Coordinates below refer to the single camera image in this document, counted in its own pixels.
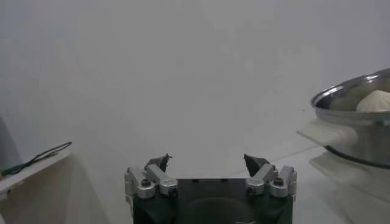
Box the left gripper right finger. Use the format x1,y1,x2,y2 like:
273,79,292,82
243,153,298,198

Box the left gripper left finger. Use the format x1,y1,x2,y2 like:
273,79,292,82
124,153,179,200

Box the white steamed baozi bun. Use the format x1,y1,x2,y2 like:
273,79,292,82
355,89,390,113

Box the stainless steel steamer basket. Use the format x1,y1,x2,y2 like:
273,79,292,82
297,67,390,170

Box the white side table with cable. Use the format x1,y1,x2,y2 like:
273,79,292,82
0,147,74,224

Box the black cable with adapter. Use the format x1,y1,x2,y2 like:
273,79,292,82
0,141,73,178

